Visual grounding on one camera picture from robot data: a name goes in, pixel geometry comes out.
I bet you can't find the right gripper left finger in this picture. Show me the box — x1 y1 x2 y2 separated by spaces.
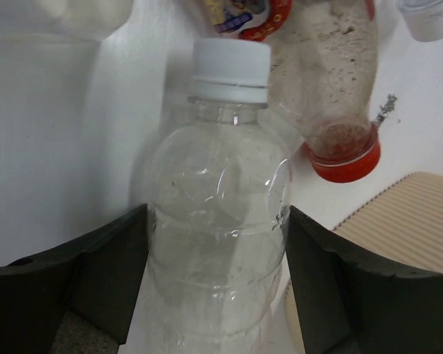
0 204 148 353

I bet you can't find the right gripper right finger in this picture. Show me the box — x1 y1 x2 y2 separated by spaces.
286 208 443 353

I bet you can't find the clear bottle white cap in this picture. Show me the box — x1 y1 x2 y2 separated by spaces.
144 38 291 353

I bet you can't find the beige mesh waste bin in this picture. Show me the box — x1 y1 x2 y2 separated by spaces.
285 172 443 353

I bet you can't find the small dark debris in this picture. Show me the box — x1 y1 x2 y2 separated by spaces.
374 94 398 128

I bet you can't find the red cap dirty bottle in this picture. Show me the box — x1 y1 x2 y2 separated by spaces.
202 0 383 184

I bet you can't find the square bottle beige label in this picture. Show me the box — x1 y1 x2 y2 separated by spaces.
0 0 133 43

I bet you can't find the clear bottle middle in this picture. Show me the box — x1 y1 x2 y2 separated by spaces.
397 0 443 43

